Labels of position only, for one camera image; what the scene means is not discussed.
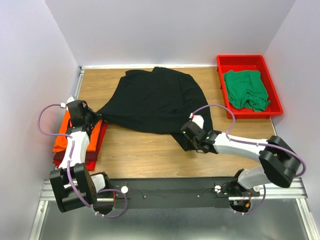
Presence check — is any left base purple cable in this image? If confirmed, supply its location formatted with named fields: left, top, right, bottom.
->
left=93, top=188, right=128, bottom=219

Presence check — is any red plastic bin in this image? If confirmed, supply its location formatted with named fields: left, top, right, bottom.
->
left=216, top=54, right=284, bottom=119

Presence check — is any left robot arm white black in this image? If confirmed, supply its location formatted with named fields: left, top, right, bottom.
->
left=49, top=100, right=111, bottom=213

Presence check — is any black t shirt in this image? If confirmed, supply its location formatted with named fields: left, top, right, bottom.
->
left=98, top=67, right=208, bottom=151

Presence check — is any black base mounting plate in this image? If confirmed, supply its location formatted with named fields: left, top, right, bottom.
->
left=110, top=177, right=260, bottom=209

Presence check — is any green t shirt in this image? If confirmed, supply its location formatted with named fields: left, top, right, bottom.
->
left=223, top=70, right=271, bottom=112

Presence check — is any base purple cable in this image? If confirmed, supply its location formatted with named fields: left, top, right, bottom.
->
left=233, top=184, right=267, bottom=216
left=93, top=188, right=128, bottom=219

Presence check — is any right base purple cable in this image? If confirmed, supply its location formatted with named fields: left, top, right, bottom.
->
left=233, top=184, right=267, bottom=216

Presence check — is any aluminium frame rail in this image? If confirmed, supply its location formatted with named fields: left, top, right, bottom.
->
left=39, top=178, right=308, bottom=201

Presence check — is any red folded t shirt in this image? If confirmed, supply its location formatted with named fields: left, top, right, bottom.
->
left=52, top=122, right=109, bottom=172

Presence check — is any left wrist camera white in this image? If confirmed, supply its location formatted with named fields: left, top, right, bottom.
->
left=59, top=95, right=77, bottom=110

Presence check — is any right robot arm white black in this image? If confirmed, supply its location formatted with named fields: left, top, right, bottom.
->
left=181, top=120, right=302, bottom=196

